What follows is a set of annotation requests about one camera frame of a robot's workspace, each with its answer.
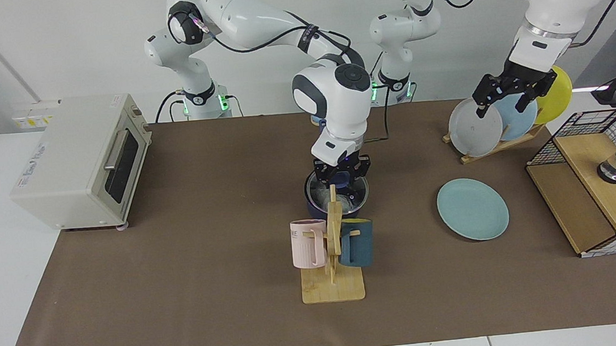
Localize white vermicelli bundle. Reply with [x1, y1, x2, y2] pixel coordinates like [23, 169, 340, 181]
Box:
[313, 182, 357, 217]

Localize glass lid blue knob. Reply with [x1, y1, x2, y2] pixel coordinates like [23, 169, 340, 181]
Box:
[304, 166, 371, 218]

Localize light blue plate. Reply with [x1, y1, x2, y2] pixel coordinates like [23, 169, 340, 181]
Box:
[492, 92, 541, 142]

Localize grey white plate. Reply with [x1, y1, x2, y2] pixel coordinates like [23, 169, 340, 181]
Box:
[446, 96, 506, 160]

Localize yellow plate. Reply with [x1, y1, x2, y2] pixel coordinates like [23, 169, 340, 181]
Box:
[530, 66, 576, 126]

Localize wooden plate rack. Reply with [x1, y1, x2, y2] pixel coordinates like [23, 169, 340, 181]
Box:
[442, 123, 549, 166]

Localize mint green plate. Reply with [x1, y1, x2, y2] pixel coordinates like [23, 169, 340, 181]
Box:
[435, 174, 511, 245]

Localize pink mug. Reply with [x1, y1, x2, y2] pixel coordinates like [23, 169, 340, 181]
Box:
[289, 218, 331, 270]

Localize dark teal mug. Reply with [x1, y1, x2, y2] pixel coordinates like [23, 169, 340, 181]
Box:
[336, 217, 377, 269]

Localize wooden cup stand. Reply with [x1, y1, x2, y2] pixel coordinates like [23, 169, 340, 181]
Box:
[293, 183, 367, 305]

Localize brown table cloth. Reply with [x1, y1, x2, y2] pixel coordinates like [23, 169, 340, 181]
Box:
[0, 87, 616, 346]

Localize pale toaster oven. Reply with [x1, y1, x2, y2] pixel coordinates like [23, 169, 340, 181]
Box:
[3, 92, 160, 240]

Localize white socket box yellow labels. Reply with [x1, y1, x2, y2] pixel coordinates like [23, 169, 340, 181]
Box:
[10, 99, 63, 131]

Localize black pot lavender handle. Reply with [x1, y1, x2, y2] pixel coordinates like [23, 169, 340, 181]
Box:
[302, 164, 371, 222]

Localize black base cable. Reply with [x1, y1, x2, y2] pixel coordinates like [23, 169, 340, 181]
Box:
[367, 48, 419, 107]
[152, 89, 189, 124]

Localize wire basket wooden floor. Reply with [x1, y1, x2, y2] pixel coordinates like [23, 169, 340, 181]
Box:
[522, 108, 616, 262]

